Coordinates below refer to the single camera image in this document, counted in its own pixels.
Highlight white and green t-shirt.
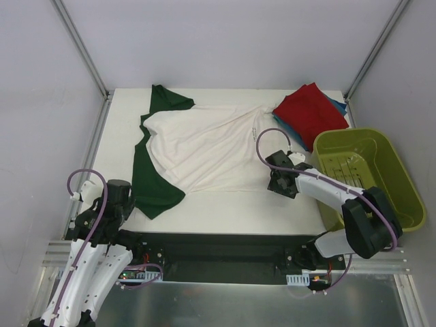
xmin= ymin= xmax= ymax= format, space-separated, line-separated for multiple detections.
xmin=132 ymin=85 xmax=274 ymax=219

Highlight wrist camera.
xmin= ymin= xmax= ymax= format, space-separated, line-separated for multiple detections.
xmin=70 ymin=181 xmax=102 ymax=205
xmin=287 ymin=151 xmax=306 ymax=166

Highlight left white cable duct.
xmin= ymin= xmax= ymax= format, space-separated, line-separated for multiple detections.
xmin=118 ymin=270 xmax=163 ymax=283

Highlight right aluminium frame post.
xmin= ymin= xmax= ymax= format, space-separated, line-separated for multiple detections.
xmin=344 ymin=0 xmax=412 ymax=103

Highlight aluminium frame post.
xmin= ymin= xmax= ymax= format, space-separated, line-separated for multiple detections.
xmin=344 ymin=0 xmax=412 ymax=103
xmin=50 ymin=0 xmax=110 ymax=99

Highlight aluminium front rail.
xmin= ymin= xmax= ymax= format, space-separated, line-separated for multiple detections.
xmin=42 ymin=240 xmax=412 ymax=275

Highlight folded red t-shirt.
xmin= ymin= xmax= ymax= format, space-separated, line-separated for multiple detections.
xmin=272 ymin=83 xmax=349 ymax=152

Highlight white cable duct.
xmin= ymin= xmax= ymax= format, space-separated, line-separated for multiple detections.
xmin=286 ymin=273 xmax=310 ymax=287
xmin=118 ymin=270 xmax=163 ymax=283

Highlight left aluminium frame post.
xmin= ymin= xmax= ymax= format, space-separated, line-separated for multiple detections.
xmin=50 ymin=0 xmax=110 ymax=99

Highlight right white cable duct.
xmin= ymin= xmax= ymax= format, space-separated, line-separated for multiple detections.
xmin=286 ymin=273 xmax=310 ymax=287

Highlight olive green plastic bin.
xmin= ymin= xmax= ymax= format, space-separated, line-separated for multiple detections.
xmin=311 ymin=128 xmax=426 ymax=232

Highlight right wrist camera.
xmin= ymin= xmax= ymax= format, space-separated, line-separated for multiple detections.
xmin=287 ymin=151 xmax=306 ymax=166

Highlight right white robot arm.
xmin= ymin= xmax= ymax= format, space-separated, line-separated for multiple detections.
xmin=262 ymin=151 xmax=403 ymax=270

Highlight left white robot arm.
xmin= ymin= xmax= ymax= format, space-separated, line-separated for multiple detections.
xmin=29 ymin=179 xmax=144 ymax=326

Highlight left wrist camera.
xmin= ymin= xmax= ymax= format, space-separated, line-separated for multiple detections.
xmin=70 ymin=181 xmax=102 ymax=205

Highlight folded blue t-shirt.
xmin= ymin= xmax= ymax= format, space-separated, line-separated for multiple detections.
xmin=273 ymin=95 xmax=347 ymax=151

